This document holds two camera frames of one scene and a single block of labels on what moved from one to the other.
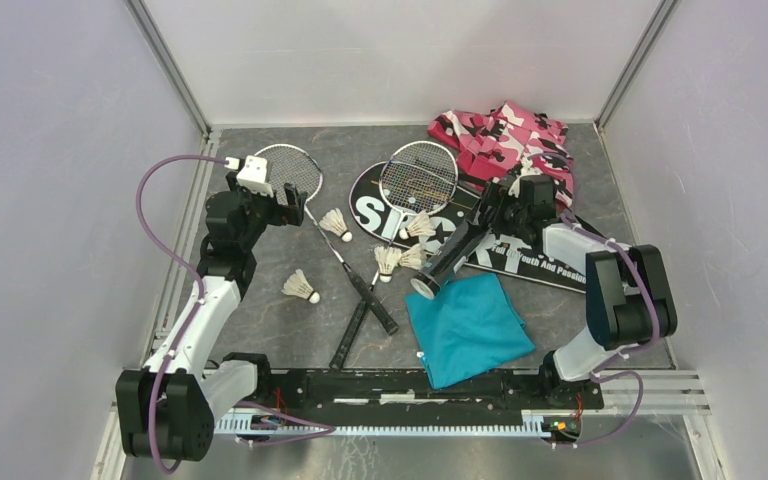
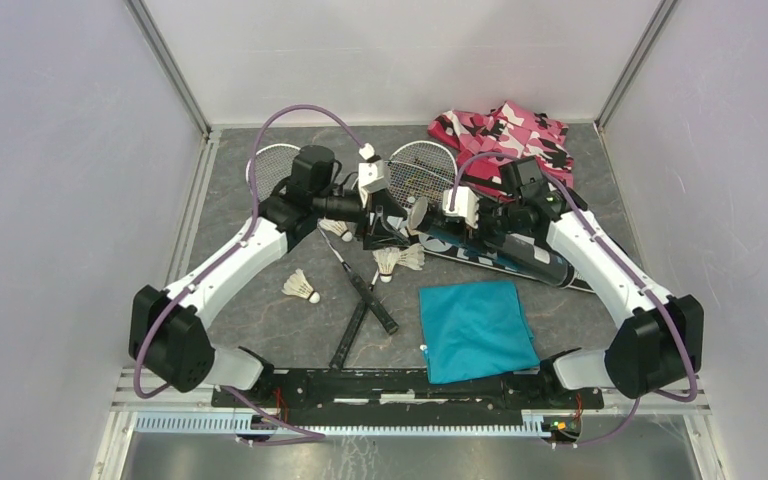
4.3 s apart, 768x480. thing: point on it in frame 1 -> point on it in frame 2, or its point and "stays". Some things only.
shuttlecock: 298,285 stays
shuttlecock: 386,258 stays
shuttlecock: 334,222 stays
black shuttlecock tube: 448,258 -> 519,253
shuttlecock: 415,257 stays
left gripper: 292,214 -> 380,234
